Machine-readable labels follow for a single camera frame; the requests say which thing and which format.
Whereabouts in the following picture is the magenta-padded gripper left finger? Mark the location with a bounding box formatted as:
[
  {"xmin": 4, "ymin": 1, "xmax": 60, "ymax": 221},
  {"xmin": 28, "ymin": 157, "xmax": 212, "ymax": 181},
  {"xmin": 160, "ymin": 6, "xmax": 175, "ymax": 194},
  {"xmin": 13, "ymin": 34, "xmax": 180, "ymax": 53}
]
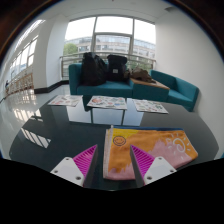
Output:
[{"xmin": 49, "ymin": 143, "xmax": 100, "ymax": 188}]

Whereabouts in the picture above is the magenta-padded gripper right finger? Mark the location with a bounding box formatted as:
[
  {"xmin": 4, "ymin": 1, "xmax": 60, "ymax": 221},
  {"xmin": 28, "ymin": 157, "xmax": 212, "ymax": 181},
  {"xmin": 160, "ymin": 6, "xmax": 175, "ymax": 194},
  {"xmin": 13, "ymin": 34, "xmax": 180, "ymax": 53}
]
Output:
[{"xmin": 129, "ymin": 144, "xmax": 178, "ymax": 188}]

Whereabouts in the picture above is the small colourful sticker sheet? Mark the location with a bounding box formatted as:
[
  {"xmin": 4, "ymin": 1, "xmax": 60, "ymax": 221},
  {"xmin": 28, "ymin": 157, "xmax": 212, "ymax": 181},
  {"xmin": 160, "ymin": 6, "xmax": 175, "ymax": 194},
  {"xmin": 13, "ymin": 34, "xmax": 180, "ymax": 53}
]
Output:
[{"xmin": 47, "ymin": 94, "xmax": 83, "ymax": 108}]

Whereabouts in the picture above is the teal wooden-topped corner table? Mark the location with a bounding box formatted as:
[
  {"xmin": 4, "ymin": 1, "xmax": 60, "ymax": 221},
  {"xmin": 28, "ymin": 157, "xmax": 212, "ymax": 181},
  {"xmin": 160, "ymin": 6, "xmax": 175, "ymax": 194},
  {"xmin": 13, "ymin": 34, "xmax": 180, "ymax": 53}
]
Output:
[{"xmin": 129, "ymin": 77, "xmax": 171, "ymax": 103}]

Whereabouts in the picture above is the teal sofa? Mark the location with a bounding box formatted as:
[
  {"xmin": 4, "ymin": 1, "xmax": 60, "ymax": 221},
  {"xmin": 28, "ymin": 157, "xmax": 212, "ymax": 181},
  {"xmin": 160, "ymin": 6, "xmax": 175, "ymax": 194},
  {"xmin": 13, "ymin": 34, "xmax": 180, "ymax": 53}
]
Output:
[
  {"xmin": 149, "ymin": 69, "xmax": 200, "ymax": 113},
  {"xmin": 68, "ymin": 62, "xmax": 134, "ymax": 99}
]

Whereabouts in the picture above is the brown jacket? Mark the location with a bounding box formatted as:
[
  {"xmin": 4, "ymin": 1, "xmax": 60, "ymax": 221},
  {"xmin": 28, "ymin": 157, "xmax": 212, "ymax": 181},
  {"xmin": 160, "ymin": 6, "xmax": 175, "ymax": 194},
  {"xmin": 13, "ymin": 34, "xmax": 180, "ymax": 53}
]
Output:
[{"xmin": 124, "ymin": 65, "xmax": 157, "ymax": 84}]

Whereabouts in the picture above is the wooden balustrade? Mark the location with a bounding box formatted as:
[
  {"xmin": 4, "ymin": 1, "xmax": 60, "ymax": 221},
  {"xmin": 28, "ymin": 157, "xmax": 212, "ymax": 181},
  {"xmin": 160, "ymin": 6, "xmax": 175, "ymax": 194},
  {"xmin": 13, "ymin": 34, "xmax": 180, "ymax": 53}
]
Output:
[{"xmin": 4, "ymin": 73, "xmax": 35, "ymax": 96}]

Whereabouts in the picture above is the bulky black backpack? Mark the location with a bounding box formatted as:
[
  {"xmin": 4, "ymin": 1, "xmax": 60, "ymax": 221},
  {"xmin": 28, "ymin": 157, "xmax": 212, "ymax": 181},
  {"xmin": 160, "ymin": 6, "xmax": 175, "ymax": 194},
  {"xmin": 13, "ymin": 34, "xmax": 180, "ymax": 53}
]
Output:
[{"xmin": 79, "ymin": 51, "xmax": 108, "ymax": 87}]

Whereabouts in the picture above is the boxy black backpack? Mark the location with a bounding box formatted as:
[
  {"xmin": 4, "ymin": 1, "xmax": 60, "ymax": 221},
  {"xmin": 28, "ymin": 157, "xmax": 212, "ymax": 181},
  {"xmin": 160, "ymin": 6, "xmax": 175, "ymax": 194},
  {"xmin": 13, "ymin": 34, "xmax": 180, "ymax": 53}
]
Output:
[{"xmin": 106, "ymin": 54, "xmax": 129, "ymax": 83}]

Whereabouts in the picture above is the metal window railing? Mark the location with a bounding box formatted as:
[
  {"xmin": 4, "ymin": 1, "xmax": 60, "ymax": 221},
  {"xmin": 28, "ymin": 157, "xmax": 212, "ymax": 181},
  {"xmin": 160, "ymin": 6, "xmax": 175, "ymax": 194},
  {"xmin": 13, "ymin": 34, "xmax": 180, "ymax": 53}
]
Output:
[{"xmin": 59, "ymin": 51, "xmax": 157, "ymax": 79}]

